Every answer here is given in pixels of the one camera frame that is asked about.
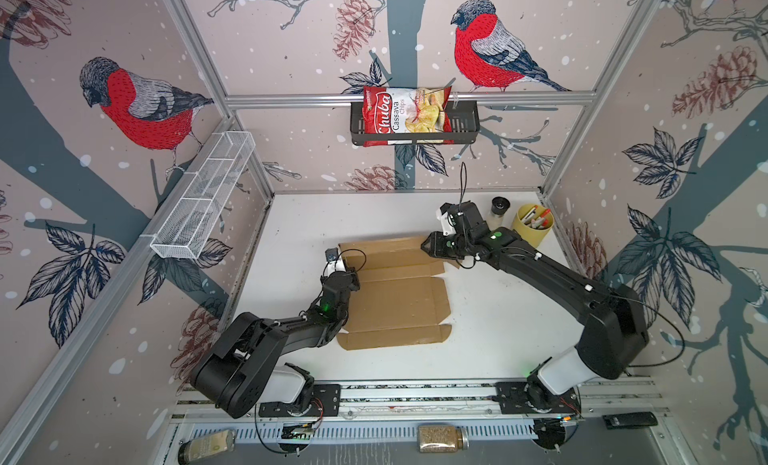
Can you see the yellow pen cup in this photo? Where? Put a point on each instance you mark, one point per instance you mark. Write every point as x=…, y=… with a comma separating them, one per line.
x=533, y=222

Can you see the red cassava chips bag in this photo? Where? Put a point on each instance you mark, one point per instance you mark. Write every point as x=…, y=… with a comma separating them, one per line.
x=405, y=110

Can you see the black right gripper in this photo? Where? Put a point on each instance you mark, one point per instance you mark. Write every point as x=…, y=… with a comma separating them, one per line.
x=434, y=245

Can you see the black wall basket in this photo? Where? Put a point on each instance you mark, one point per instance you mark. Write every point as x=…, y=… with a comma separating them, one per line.
x=462, y=116

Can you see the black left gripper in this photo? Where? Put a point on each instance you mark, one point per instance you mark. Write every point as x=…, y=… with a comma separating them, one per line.
x=352, y=277

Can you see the brown cardboard box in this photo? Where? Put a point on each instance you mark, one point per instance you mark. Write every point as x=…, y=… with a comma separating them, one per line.
x=402, y=300

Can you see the black lid spice shaker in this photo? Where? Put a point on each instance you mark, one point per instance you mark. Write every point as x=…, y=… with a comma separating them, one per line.
x=499, y=206

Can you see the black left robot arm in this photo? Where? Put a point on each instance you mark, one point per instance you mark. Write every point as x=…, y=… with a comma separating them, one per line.
x=241, y=368

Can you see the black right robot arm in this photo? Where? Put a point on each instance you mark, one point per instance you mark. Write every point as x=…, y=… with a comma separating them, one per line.
x=614, y=326

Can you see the brown grain glass jar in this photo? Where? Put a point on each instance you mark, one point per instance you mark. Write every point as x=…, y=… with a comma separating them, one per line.
x=440, y=438

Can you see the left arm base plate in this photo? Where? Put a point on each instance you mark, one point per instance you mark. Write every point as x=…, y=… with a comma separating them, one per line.
x=327, y=400

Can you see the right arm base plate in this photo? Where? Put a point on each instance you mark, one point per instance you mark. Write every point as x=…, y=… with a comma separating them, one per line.
x=519, y=397

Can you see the white wire mesh shelf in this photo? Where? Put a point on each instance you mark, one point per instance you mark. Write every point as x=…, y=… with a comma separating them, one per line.
x=206, y=189

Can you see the black remote device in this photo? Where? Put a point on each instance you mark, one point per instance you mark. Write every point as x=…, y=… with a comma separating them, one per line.
x=633, y=420

